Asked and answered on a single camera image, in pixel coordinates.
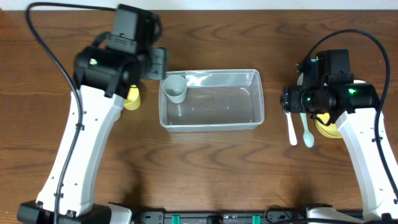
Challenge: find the grey plastic cup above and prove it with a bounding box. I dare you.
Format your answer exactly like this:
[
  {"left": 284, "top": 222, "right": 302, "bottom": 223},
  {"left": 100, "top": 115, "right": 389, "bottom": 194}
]
[{"left": 162, "top": 75, "right": 187, "bottom": 104}]

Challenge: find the yellow plastic cup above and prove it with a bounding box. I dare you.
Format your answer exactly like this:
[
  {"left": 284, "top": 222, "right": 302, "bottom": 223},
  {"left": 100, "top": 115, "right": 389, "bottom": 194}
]
[{"left": 124, "top": 85, "right": 141, "bottom": 110}]

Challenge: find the yellow plastic bowl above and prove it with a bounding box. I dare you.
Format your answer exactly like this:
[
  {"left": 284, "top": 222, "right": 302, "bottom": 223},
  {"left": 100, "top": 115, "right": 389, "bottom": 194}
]
[{"left": 315, "top": 113, "right": 342, "bottom": 139}]

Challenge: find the mint green plastic spoon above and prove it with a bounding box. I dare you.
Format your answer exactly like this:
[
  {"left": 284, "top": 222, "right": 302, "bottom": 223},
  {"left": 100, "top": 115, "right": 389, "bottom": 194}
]
[{"left": 300, "top": 113, "right": 315, "bottom": 148}]

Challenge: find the pink plastic fork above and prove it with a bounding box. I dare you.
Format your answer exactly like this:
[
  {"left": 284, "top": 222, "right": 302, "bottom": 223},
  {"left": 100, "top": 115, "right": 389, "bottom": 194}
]
[{"left": 285, "top": 113, "right": 297, "bottom": 146}]

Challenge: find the grey plastic bowl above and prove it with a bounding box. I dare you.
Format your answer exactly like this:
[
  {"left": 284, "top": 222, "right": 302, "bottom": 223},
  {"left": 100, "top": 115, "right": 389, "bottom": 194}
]
[{"left": 297, "top": 73, "right": 303, "bottom": 86}]

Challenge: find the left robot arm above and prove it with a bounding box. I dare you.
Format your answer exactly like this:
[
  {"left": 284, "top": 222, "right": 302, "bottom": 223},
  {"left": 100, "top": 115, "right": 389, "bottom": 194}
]
[{"left": 17, "top": 4, "right": 168, "bottom": 223}]

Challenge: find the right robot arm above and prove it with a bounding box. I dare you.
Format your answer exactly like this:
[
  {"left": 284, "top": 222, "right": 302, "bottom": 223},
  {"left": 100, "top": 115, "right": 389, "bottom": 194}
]
[{"left": 280, "top": 49, "right": 397, "bottom": 223}]

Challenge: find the clear plastic container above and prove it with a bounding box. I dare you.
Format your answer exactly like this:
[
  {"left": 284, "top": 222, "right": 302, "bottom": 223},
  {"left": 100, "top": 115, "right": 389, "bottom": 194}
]
[{"left": 159, "top": 69, "right": 265, "bottom": 132}]

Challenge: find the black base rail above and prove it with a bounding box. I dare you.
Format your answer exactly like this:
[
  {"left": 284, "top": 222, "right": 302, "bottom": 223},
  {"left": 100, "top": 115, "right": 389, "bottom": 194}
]
[{"left": 133, "top": 210, "right": 371, "bottom": 224}]

